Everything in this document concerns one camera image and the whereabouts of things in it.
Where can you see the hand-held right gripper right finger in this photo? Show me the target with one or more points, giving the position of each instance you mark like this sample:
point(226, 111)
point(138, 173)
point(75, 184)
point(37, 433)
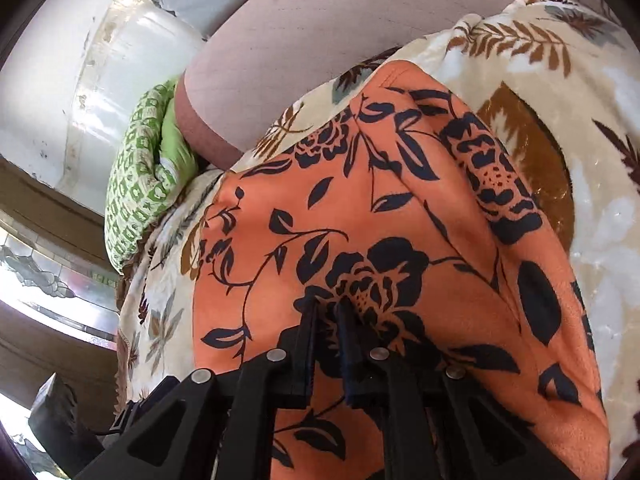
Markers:
point(350, 370)

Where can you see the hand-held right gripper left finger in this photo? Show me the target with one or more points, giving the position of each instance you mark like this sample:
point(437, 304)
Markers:
point(309, 360)

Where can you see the orange floral garment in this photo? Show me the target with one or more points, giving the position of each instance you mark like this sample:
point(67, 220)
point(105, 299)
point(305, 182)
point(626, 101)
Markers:
point(350, 200)

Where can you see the patterned glass window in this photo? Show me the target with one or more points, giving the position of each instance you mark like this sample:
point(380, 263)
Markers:
point(45, 270)

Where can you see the green checkered pillow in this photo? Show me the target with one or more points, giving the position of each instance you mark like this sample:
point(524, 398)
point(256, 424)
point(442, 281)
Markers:
point(140, 180)

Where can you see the mauve quilted mattress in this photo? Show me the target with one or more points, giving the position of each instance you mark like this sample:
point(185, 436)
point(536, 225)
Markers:
point(325, 35)

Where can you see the beige leaf-print blanket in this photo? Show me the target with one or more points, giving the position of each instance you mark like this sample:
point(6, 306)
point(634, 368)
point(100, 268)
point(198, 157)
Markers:
point(575, 110)

